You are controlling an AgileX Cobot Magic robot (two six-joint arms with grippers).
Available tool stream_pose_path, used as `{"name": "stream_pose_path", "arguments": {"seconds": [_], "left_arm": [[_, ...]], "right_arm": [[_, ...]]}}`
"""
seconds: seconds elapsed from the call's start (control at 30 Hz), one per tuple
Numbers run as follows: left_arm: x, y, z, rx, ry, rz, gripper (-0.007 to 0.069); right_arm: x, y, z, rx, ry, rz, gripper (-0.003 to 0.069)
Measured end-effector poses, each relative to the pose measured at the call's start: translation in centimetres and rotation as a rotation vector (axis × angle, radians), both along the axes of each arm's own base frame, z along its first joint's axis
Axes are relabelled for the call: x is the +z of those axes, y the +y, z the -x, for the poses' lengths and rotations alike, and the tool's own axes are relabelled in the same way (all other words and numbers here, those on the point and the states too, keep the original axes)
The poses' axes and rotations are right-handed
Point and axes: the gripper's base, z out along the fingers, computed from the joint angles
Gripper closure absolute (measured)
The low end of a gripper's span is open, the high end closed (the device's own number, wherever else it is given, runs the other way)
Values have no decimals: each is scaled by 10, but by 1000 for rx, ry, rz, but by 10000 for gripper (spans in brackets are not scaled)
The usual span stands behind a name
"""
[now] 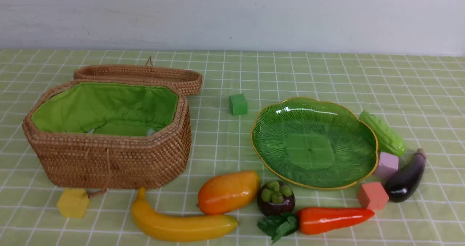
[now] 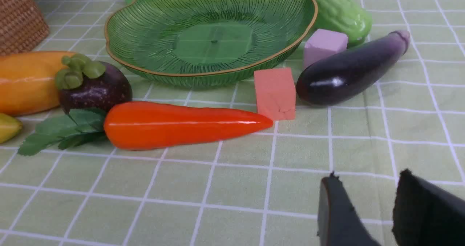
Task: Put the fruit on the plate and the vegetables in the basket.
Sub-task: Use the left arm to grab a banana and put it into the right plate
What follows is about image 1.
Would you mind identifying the dark purple toy eggplant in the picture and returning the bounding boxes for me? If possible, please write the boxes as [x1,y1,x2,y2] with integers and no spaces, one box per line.
[384,148,427,203]

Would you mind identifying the green checked tablecloth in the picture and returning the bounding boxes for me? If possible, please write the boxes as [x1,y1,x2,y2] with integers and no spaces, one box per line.
[0,49,465,246]

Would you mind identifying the yellow foam block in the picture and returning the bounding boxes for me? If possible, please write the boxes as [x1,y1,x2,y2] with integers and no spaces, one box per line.
[57,188,90,218]

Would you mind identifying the purple toy mangosteen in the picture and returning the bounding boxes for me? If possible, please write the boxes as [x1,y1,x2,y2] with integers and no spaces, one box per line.
[257,180,296,216]

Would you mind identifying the pink foam cube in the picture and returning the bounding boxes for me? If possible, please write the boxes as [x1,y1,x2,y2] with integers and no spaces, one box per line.
[357,182,389,211]

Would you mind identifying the lilac foam cube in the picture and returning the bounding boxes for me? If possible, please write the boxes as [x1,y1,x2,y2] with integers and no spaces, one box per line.
[373,152,400,180]

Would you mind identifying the orange toy mango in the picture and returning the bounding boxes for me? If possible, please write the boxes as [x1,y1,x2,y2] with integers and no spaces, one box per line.
[198,170,260,215]

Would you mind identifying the orange toy carrot green leaves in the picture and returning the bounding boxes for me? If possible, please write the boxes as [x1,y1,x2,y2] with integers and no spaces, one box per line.
[257,207,375,243]

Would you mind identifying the green leaf-shaped glass plate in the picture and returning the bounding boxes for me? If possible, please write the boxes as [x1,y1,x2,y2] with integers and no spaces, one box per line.
[250,97,379,191]

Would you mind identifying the woven wicker basket lid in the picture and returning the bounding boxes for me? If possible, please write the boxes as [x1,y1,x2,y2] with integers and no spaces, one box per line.
[73,57,203,96]

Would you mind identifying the green foam cube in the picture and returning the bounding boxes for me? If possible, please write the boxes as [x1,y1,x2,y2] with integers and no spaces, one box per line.
[229,93,248,116]

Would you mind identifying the green toy bitter gourd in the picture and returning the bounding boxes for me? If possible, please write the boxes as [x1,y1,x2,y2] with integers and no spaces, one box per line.
[359,110,406,157]

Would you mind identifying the yellow toy banana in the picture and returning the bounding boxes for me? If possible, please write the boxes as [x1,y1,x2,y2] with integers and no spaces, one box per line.
[130,187,239,242]

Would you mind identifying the woven wicker basket green lining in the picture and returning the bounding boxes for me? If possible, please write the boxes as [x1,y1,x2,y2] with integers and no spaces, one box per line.
[22,80,192,190]

